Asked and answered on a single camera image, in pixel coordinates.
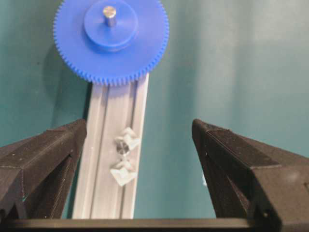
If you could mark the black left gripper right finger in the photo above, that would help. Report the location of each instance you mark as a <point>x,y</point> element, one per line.
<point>253,180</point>

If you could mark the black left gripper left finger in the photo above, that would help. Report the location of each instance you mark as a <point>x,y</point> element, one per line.
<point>36,173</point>

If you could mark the large blue plastic gear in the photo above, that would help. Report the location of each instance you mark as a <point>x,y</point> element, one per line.
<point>111,56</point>

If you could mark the short steel shaft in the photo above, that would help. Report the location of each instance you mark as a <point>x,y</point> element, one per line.
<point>122,149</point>

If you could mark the tall steel shaft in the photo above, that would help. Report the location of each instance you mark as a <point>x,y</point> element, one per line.
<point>109,13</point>

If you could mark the clear bracket beside short shaft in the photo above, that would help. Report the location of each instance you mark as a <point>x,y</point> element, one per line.
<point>123,172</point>

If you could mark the long aluminium extrusion rail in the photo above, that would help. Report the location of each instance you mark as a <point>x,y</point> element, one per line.
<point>111,110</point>

